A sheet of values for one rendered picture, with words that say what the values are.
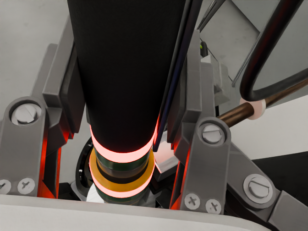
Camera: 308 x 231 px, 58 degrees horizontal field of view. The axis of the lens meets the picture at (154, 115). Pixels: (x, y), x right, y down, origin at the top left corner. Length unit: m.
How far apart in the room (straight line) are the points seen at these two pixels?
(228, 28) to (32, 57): 1.66
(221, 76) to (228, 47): 1.81
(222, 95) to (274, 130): 0.14
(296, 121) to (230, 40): 2.01
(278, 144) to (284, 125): 0.04
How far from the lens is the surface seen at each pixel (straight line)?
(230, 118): 0.25
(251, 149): 0.62
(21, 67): 2.26
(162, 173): 0.22
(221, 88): 0.66
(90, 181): 0.47
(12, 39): 2.47
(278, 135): 0.60
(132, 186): 0.18
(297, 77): 0.30
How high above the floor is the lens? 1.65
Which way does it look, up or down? 59 degrees down
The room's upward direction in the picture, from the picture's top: 12 degrees clockwise
